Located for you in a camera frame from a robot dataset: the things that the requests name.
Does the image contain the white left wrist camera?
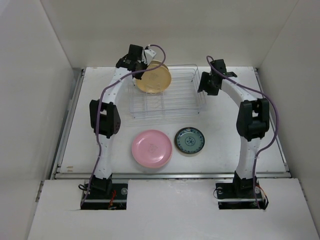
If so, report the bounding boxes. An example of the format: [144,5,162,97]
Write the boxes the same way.
[142,47,157,65]

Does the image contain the aluminium table rail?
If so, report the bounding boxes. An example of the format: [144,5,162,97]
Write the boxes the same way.
[45,67,84,180]

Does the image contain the dark green plate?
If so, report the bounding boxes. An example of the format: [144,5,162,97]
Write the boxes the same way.
[174,127,205,155]

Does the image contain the pink plate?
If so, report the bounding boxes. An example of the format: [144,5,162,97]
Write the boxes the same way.
[131,129,173,166]

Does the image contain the large beige plate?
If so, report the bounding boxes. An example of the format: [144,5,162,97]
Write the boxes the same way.
[148,60,168,69]

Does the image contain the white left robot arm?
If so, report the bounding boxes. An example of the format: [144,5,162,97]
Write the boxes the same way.
[83,44,158,199]

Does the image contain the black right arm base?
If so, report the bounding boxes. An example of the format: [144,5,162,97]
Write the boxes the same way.
[215,178,269,210]

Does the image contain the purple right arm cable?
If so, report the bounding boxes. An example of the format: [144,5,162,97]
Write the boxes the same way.
[205,55,280,210]

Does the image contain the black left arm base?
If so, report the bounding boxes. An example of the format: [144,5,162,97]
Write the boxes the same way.
[78,180,129,211]

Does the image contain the clear wire dish rack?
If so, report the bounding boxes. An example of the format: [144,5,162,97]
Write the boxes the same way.
[128,64,206,120]

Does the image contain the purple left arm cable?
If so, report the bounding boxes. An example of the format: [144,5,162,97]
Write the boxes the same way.
[80,44,168,208]

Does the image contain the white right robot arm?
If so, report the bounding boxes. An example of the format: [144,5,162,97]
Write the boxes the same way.
[197,56,270,199]

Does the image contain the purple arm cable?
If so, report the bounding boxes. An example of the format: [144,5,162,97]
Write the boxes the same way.
[205,55,280,210]
[80,44,168,208]

